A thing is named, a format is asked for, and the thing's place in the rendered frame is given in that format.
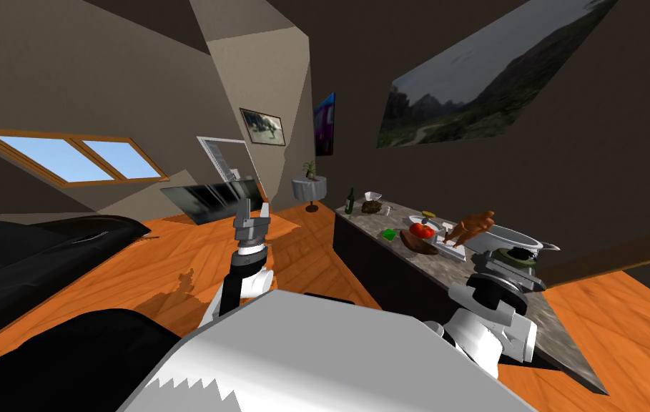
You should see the black flat television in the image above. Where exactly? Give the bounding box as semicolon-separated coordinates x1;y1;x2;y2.
159;178;266;227

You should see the wooden framed window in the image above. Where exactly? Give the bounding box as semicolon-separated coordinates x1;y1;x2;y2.
0;125;170;190

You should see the brown wooden bowl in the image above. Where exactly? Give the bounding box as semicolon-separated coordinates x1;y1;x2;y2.
398;227;440;256

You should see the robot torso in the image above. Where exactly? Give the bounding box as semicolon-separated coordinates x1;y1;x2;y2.
115;288;538;412

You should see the mountain landscape wall picture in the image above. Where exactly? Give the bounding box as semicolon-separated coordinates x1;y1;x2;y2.
375;0;620;149

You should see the purple wall picture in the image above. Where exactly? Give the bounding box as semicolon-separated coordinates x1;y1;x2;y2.
312;91;337;157

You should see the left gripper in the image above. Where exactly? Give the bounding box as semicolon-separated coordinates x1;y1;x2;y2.
232;198;272;245

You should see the dark counter with marble top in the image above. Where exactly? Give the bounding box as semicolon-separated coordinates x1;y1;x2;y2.
333;197;611;396

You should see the black sofa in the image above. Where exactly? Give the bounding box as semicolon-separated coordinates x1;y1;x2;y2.
0;214;152;357

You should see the dark framed wall picture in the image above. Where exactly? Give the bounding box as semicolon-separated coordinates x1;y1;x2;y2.
239;107;287;147

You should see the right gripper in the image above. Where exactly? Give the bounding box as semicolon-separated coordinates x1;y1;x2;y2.
469;249;547;294

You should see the white tray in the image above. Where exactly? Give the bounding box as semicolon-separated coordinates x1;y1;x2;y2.
428;220;468;263

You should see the white pot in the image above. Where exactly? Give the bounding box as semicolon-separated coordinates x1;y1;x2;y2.
464;224;561;265

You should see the brown roast chicken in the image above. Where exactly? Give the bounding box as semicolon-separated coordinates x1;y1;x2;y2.
449;210;497;248

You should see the round table with plant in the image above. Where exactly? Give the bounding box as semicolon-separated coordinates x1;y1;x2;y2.
292;161;328;214

